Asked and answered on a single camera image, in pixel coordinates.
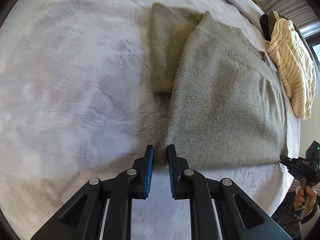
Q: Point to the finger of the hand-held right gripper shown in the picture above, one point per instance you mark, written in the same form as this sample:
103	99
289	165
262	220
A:
287	161

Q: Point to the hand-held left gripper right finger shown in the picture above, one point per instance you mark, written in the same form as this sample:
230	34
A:
171	172

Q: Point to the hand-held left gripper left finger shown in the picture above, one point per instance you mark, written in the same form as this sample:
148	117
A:
149	172

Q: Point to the grey knit sweater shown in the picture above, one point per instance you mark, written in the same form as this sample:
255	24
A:
220	100

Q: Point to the person's right forearm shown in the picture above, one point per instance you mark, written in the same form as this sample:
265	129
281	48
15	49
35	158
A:
310	223

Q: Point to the person's right hand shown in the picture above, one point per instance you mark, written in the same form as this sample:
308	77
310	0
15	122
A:
306	200

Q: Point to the cream striped garment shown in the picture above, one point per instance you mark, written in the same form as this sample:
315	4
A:
292	62

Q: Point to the window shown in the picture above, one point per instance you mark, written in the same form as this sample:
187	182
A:
313	45

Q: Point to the dark cloth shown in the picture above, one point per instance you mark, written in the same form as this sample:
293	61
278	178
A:
267	23

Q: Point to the grey curtain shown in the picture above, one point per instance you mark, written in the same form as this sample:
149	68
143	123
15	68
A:
287	7

